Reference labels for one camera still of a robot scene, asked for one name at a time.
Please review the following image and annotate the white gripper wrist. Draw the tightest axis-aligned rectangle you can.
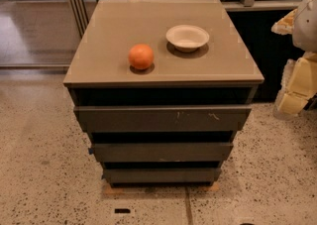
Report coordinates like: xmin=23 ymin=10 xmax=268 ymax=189
xmin=276 ymin=52 xmax=317 ymax=115

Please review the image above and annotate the grey bottom drawer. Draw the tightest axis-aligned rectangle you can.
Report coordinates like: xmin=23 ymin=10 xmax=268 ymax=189
xmin=103 ymin=168 xmax=221 ymax=184

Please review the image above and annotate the grey drawer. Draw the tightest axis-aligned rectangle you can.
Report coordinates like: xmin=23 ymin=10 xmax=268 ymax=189
xmin=103 ymin=168 xmax=221 ymax=184
xmin=74 ymin=105 xmax=251 ymax=133
xmin=90 ymin=143 xmax=233 ymax=163

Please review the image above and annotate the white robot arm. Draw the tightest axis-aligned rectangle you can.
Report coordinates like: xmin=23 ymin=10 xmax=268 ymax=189
xmin=271 ymin=0 xmax=317 ymax=118

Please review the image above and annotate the grey drawer cabinet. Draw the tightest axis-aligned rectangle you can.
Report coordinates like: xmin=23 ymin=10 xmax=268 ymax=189
xmin=62 ymin=0 xmax=265 ymax=188

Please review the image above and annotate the grey middle drawer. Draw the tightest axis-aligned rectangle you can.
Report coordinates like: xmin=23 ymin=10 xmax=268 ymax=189
xmin=90 ymin=143 xmax=233 ymax=163

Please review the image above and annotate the grey top drawer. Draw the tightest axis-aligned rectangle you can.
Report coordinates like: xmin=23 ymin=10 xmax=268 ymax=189
xmin=74 ymin=105 xmax=251 ymax=133

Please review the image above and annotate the white paper bowl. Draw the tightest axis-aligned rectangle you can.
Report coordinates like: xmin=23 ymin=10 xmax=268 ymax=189
xmin=165 ymin=25 xmax=210 ymax=53

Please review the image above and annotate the orange fruit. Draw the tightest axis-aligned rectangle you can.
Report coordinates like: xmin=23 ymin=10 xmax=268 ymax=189
xmin=128 ymin=44 xmax=154 ymax=70

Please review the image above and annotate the blue tape piece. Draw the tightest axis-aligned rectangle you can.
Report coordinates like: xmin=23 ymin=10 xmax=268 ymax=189
xmin=88 ymin=148 xmax=94 ymax=155

